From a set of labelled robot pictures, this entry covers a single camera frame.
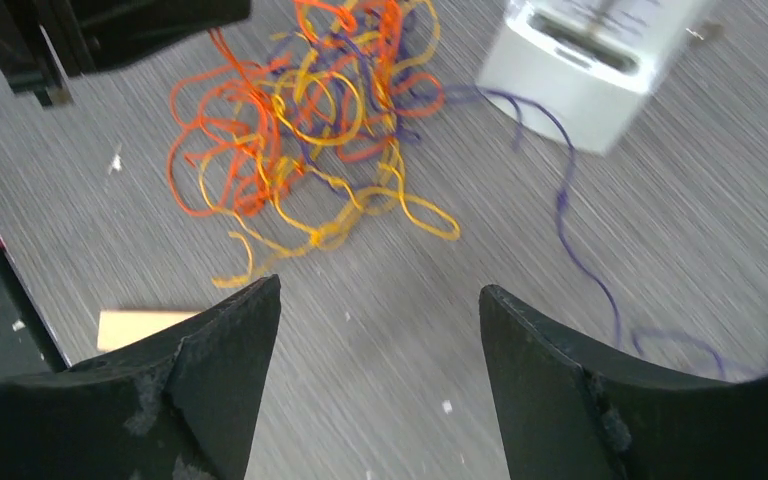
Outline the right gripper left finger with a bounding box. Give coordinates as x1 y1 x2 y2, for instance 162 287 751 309
0 275 281 479

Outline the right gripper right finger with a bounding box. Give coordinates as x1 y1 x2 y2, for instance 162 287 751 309
479 285 768 479

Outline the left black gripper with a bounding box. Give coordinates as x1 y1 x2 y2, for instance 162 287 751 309
0 0 252 106

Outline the purple thin cable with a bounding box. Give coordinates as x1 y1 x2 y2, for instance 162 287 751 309
267 0 768 382

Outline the orange thin cable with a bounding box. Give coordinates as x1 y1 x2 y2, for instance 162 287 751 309
166 0 446 219

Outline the yellow thin cable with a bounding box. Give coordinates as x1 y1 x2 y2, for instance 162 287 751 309
198 0 461 289

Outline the tan wooden stick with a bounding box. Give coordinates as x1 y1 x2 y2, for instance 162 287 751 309
96 310 197 352

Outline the white metronome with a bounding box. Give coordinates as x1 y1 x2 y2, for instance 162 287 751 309
476 0 715 155

